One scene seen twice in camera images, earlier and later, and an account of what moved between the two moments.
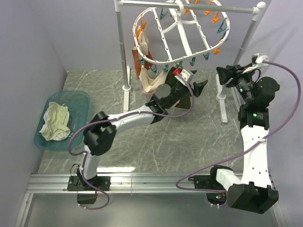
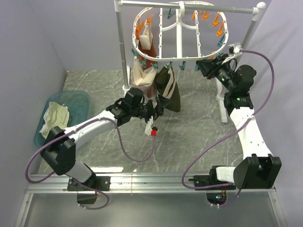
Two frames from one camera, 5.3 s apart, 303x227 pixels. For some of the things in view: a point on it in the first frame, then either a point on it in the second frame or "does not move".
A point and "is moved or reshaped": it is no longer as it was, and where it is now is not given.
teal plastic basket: (78, 105) does not move
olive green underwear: (185, 102) is moved or reshaped
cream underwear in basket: (56, 117) does not move
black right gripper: (225, 74) to (207, 66)
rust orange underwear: (137, 62) to (147, 63)
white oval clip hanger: (180, 26) is moved or reshaped
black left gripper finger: (198, 87) to (161, 101)
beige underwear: (148, 84) to (142, 77)
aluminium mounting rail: (57, 183) does not move
